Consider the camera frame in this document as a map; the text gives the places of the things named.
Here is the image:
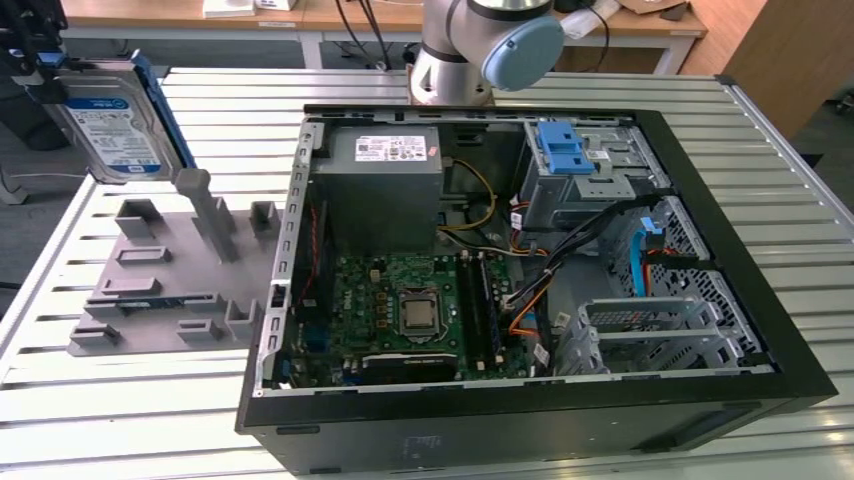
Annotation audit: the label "wooden desk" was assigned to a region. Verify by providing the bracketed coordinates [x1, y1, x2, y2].
[59, 0, 709, 71]

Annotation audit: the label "metal socket cover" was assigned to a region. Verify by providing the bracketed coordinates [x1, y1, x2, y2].
[397, 287, 446, 344]

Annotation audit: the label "yellow power wires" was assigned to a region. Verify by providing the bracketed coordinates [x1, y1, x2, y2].
[438, 157, 500, 234]

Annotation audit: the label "blue data wire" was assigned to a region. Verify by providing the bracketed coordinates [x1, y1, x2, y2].
[513, 215, 662, 351]

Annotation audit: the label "black graphics card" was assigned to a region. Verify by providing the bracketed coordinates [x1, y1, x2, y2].
[360, 352, 464, 386]

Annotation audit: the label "grey optical drive cage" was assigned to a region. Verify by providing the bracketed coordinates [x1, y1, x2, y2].
[518, 119, 673, 236]

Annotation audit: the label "grey metal disk bay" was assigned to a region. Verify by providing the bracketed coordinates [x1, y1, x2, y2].
[553, 297, 767, 377]

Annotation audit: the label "red black twisted wire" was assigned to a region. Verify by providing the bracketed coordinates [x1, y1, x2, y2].
[298, 199, 336, 307]

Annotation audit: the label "black cable bundle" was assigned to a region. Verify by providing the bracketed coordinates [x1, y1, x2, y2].
[504, 192, 669, 314]

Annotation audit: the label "grey power supply unit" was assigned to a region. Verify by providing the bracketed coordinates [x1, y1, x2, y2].
[310, 124, 446, 256]

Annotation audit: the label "hard disk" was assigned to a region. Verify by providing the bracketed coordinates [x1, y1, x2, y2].
[37, 49, 199, 186]

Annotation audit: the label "silver CPU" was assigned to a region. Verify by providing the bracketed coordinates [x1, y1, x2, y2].
[402, 301, 440, 329]

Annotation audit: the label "blue drive latch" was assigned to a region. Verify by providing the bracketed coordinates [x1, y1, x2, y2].
[537, 121, 606, 176]

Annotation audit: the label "white box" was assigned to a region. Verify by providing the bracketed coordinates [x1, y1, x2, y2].
[202, 0, 259, 19]

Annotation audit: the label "green motherboard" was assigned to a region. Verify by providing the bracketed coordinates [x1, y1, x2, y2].
[293, 249, 536, 389]

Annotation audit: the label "black PC case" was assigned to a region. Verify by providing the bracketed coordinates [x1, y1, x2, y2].
[233, 102, 840, 476]

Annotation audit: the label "wooden cabinet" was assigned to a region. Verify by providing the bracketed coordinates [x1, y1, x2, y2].
[680, 0, 854, 144]

